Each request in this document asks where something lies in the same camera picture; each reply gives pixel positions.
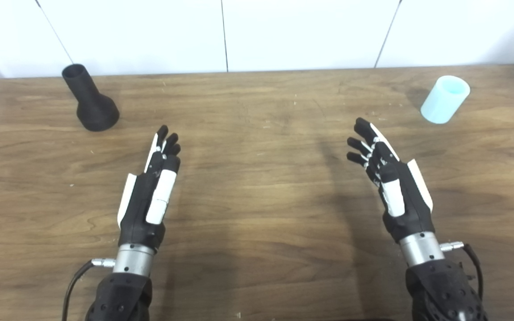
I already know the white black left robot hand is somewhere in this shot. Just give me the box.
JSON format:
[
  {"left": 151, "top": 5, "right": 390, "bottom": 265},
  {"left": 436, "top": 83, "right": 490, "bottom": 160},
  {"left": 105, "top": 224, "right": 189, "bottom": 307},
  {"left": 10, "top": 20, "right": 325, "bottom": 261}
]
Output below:
[{"left": 117, "top": 125, "right": 182, "bottom": 250}]

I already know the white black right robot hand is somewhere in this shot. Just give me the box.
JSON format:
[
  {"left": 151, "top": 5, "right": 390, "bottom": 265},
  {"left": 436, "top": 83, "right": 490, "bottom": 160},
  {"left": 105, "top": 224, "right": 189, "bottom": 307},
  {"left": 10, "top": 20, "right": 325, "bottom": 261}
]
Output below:
[{"left": 347, "top": 117, "right": 436, "bottom": 243}]

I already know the black flared nozzle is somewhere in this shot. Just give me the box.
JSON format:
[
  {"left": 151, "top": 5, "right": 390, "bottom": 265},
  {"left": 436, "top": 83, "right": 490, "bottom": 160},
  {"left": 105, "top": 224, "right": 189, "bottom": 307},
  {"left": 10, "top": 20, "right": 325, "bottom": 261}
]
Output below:
[{"left": 62, "top": 64, "right": 120, "bottom": 132}]

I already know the light-blue hose piece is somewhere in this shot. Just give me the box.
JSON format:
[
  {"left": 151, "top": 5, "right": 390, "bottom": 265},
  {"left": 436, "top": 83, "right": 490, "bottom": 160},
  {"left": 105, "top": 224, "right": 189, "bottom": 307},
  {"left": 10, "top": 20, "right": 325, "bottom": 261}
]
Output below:
[{"left": 420, "top": 75, "right": 471, "bottom": 124}]

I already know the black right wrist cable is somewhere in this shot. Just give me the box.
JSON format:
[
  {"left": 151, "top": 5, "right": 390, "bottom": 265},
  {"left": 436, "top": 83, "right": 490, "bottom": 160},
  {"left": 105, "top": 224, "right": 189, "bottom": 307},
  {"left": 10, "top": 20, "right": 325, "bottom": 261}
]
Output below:
[{"left": 440, "top": 241, "right": 484, "bottom": 300}]

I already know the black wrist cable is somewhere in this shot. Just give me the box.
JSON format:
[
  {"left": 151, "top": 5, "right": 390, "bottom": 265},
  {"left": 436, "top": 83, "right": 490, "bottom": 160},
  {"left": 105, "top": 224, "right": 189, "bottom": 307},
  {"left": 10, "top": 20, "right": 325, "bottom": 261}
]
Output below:
[
  {"left": 440, "top": 241, "right": 484, "bottom": 300},
  {"left": 62, "top": 258, "right": 116, "bottom": 321}
]

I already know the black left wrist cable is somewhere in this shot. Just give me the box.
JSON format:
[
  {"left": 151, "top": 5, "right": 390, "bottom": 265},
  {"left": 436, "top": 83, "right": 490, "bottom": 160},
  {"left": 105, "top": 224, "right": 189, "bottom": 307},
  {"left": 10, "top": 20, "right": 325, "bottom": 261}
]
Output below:
[{"left": 62, "top": 258, "right": 116, "bottom": 321}]

